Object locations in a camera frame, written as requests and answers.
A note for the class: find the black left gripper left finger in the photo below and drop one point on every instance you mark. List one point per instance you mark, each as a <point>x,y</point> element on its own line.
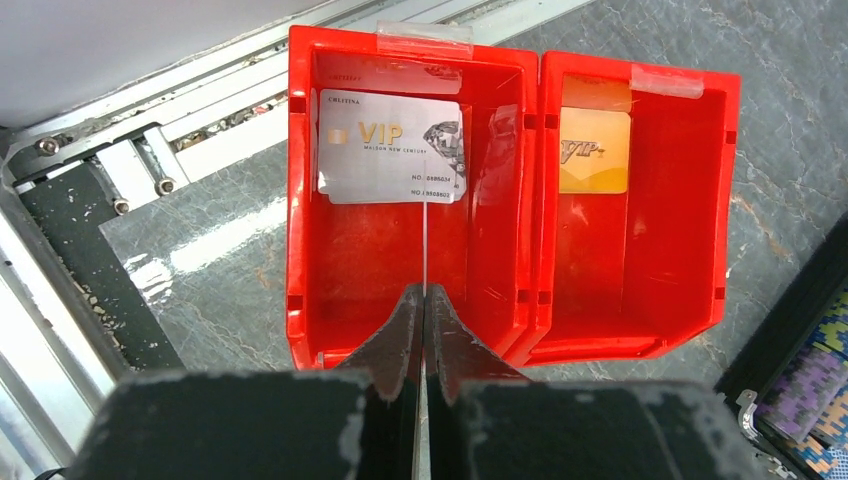
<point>358,420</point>

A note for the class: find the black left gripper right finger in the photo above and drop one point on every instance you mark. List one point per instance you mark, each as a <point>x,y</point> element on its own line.
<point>487,420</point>

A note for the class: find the white card in bin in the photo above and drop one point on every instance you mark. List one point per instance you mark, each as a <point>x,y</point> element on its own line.
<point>379,148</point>

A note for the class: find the red bin near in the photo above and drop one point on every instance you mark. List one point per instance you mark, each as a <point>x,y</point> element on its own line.
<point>348,264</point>

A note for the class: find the red bin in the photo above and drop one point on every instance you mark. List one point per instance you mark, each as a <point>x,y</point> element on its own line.
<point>632,275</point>
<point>348,264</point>

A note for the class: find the red bin far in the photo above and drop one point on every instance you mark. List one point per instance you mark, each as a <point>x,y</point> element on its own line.
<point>632,275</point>

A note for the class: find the green purple chip stack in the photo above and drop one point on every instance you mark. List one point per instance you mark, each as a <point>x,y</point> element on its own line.
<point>807,406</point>

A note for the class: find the black poker chip case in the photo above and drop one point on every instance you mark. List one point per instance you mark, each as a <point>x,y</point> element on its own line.
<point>776,342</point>

